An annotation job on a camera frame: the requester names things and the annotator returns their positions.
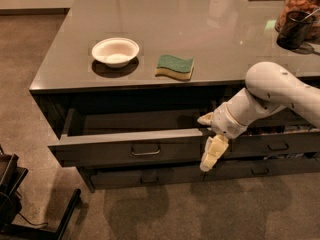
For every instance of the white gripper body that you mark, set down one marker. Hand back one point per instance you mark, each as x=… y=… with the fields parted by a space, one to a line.
x=224 y=123

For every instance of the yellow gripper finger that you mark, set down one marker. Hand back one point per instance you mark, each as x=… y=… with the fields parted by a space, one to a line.
x=215 y=147
x=205 y=119

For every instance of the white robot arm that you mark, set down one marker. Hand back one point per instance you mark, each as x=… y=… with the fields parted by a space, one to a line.
x=269 y=88

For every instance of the green yellow sponge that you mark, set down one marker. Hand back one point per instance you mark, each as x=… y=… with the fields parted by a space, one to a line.
x=174 y=67

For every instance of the grey kitchen island counter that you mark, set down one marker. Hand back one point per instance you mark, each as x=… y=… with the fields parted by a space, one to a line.
x=223 y=37

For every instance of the white paper bowl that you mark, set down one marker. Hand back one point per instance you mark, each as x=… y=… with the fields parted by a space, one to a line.
x=115 y=52

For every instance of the dark transparent cup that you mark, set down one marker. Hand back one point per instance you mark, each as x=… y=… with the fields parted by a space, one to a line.
x=295 y=29

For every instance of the glass jar of snacks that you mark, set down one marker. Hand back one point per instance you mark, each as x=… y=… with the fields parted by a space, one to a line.
x=309 y=6

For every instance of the black chair frame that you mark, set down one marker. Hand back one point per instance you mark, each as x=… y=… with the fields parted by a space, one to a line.
x=14 y=225

